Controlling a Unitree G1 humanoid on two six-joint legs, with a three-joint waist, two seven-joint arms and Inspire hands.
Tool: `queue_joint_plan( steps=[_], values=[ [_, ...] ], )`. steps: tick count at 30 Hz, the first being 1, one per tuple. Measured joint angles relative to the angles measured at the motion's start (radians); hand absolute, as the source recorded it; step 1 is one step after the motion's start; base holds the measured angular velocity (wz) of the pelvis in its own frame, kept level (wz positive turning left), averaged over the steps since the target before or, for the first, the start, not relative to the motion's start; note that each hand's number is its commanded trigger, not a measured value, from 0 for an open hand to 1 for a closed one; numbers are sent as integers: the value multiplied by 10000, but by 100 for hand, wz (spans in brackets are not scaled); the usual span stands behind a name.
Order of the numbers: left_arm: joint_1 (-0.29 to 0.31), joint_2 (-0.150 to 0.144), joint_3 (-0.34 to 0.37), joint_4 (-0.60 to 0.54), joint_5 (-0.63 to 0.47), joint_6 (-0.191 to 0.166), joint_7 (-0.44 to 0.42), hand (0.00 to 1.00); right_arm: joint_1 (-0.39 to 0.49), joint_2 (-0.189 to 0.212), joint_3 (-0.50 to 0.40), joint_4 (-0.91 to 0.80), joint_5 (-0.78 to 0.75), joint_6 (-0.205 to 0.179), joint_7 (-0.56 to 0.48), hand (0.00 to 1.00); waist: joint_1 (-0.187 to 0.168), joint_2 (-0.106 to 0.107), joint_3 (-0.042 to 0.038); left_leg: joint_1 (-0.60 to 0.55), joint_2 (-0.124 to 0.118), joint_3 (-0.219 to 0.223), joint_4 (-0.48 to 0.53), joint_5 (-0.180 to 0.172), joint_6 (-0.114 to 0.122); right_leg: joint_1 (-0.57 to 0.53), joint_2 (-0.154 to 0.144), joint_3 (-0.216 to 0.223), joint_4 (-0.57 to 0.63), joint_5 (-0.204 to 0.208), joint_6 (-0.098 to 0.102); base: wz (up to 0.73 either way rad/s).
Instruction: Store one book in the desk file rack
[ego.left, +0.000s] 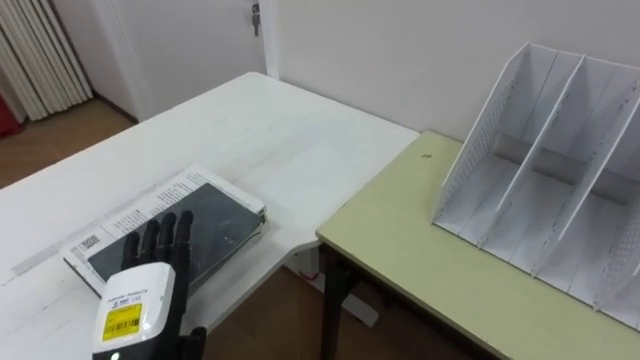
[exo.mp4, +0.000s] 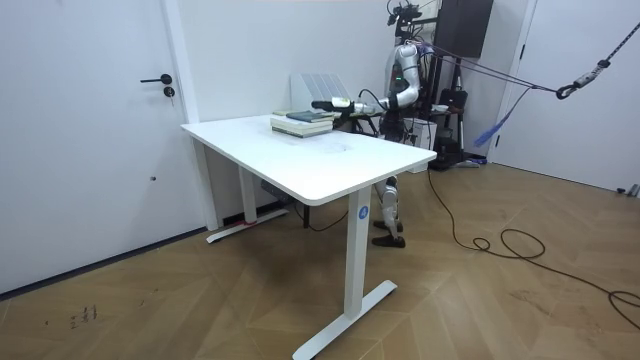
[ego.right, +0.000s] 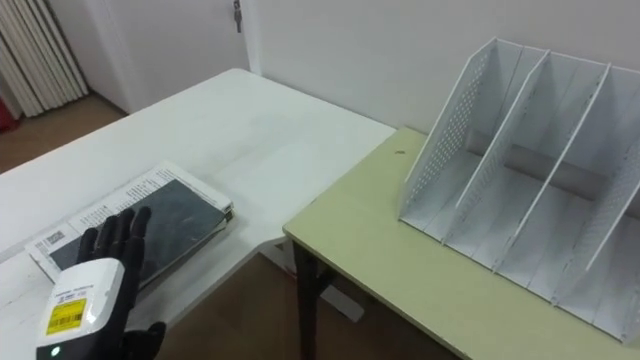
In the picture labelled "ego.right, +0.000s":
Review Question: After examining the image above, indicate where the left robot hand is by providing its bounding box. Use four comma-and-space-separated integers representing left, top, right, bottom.
35, 206, 168, 360

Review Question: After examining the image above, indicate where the white metal file organizer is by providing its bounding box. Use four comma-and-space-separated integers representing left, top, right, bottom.
397, 36, 640, 346

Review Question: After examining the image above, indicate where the black and white book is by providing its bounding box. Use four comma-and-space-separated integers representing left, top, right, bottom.
24, 160, 235, 290

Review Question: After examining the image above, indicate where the white table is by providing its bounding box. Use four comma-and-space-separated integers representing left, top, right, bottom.
0, 68, 397, 360

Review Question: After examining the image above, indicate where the yellow-green desk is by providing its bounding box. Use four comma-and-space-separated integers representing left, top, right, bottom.
282, 126, 640, 360

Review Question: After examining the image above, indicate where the white door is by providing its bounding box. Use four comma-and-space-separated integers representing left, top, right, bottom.
83, 0, 251, 115

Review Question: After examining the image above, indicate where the red object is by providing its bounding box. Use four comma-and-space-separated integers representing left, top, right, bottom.
0, 97, 22, 135

